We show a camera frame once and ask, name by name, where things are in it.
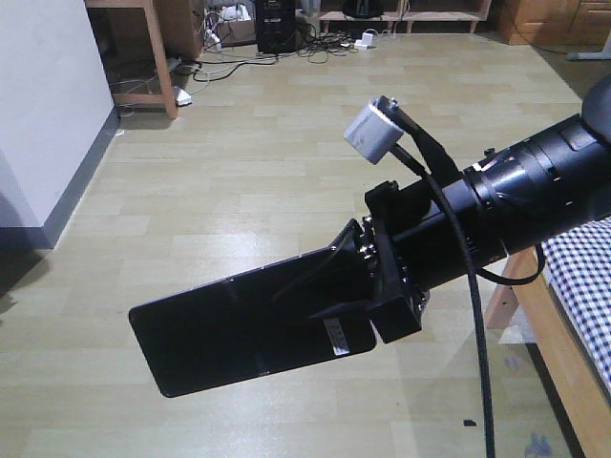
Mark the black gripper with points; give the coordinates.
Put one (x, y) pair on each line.
(416, 250)

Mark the black foldable phone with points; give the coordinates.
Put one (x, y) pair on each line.
(229, 331)

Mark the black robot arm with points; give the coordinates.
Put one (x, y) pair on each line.
(451, 221)

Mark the white standing desk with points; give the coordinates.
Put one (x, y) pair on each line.
(602, 55)

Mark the black white checkered bedsheet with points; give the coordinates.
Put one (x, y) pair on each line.
(578, 269)

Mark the white power strip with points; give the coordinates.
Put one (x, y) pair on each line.
(365, 42)

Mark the black computer tower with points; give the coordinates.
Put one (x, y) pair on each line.
(276, 26)

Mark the wooden low shelf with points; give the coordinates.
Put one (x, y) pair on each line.
(409, 12)

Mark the wooden wardrobe cabinet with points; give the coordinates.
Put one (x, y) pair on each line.
(551, 22)

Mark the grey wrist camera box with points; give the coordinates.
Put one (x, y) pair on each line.
(372, 133)

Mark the wooden bed frame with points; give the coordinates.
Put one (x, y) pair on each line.
(581, 390)

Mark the wooden desk leg frame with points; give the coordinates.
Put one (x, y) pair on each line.
(166, 95)

